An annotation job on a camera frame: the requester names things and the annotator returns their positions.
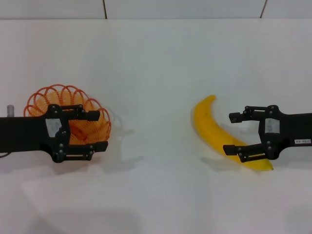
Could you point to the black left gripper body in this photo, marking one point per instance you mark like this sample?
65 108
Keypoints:
29 134

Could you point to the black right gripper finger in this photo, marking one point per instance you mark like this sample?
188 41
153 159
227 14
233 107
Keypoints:
230 149
235 117

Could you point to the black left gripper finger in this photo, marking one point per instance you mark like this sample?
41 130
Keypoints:
100 147
92 115

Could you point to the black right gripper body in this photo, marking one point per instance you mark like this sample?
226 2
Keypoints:
292 129

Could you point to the orange woven plastic basket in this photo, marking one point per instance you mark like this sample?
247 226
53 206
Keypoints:
80 131

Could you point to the yellow banana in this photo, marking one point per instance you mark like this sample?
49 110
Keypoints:
207 122

